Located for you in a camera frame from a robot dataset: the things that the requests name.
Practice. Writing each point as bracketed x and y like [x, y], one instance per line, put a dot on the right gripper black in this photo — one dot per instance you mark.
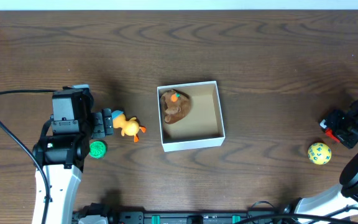
[332, 121]

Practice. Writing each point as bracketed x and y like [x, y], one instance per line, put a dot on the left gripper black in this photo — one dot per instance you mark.
[98, 125]

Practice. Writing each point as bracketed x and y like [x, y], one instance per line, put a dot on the red toy truck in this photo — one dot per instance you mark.
[328, 131]

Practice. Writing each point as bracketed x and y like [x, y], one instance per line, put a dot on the orange duck toy blue cap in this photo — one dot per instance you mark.
[129, 127]

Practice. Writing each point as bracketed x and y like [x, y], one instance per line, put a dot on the yellow ball with letters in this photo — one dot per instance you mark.
[319, 153]

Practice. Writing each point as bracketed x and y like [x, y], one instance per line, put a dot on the brown plush bear toy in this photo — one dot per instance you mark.
[175, 106]

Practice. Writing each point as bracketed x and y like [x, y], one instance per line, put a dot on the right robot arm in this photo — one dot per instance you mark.
[340, 201]

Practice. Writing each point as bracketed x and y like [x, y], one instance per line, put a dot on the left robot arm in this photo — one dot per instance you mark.
[61, 151]

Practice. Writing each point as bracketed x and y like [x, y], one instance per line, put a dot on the green round toy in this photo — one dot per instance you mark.
[97, 149]

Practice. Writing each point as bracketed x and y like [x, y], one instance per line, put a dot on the white cardboard box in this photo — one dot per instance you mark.
[202, 127]

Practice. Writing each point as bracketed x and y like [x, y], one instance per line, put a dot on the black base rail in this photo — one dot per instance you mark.
[100, 213]

